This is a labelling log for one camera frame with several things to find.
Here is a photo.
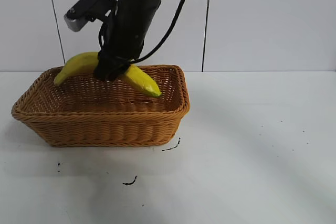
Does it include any black and grey wrist camera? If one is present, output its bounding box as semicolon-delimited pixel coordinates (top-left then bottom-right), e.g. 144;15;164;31
64;0;118;33

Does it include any yellow banana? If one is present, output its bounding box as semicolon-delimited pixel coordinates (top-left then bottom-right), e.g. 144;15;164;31
54;52;162;98

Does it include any brown wicker basket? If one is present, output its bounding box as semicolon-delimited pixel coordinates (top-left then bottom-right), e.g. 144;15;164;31
11;64;190;148

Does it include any thick black cable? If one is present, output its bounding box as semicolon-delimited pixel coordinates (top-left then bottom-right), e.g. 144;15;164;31
130;0;195;65

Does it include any thin black camera cable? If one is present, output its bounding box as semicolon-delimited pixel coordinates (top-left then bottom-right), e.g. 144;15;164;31
98;8;118;55

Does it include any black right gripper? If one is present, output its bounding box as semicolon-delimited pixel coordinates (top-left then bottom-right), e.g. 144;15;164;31
94;0;165;81

